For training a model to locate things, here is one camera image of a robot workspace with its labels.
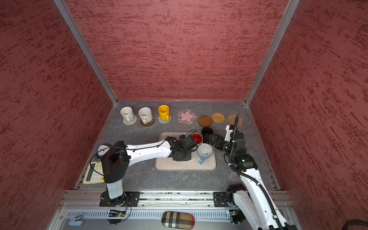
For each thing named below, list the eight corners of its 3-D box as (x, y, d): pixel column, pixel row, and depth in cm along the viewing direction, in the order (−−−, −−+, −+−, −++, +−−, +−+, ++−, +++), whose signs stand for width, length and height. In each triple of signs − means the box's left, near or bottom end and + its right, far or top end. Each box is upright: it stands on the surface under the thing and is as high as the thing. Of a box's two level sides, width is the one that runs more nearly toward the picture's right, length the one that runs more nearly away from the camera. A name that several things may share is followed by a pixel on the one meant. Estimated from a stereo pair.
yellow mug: (159, 124, 108) (156, 115, 100) (160, 113, 115) (158, 104, 107) (169, 124, 108) (167, 115, 100) (170, 113, 115) (169, 104, 107)
